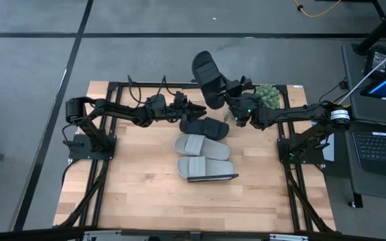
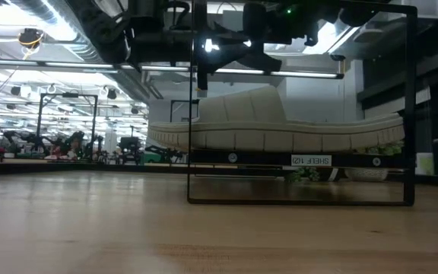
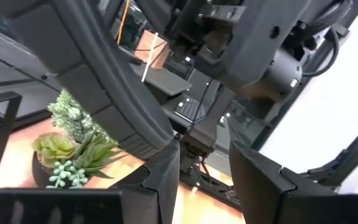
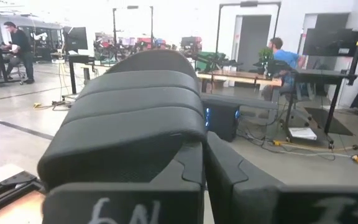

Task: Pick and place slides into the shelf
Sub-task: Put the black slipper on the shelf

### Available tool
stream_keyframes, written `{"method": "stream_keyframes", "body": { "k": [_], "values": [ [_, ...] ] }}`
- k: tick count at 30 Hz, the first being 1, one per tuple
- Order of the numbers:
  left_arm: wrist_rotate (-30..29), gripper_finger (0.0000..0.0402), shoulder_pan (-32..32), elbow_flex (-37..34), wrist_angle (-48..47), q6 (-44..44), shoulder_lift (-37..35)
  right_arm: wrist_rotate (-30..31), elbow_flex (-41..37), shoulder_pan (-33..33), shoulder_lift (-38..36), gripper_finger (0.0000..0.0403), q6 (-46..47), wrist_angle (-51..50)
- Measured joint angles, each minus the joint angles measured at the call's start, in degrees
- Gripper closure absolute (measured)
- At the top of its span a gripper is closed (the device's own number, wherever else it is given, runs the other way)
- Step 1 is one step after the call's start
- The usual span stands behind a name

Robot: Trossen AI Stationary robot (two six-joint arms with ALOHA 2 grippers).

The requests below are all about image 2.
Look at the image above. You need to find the light green succulent plant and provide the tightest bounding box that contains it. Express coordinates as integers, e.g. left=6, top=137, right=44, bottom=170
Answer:
left=344, top=141, right=405, bottom=183

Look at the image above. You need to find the ribbed silver air duct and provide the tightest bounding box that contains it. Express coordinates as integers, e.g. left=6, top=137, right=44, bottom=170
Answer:
left=11, top=0, right=102, bottom=64

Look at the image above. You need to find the black aluminium rig frame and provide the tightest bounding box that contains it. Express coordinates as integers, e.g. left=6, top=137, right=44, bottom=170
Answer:
left=0, top=161, right=292, bottom=177

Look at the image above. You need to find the dark green spiky plant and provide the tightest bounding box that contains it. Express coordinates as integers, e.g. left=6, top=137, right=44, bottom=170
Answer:
left=284, top=166, right=342, bottom=183

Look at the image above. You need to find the long LED light bar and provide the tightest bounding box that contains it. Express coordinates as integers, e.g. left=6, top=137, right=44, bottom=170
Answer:
left=0, top=57, right=344, bottom=80

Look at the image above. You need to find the black metal shelf frame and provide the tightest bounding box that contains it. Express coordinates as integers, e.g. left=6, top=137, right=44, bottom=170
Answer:
left=187, top=0, right=418, bottom=207

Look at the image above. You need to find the black yellow cable reel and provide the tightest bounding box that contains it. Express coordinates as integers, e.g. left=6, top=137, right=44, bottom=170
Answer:
left=17, top=28, right=46, bottom=50

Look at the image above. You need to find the small black background monitor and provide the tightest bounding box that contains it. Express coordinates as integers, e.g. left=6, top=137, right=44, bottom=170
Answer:
left=119, top=136, right=142, bottom=151

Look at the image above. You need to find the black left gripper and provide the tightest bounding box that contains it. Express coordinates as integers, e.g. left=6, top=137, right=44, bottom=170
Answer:
left=127, top=0, right=283, bottom=91

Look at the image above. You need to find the grey foam slide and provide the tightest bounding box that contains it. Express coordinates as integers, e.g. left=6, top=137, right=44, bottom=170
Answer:
left=147, top=85, right=406, bottom=153

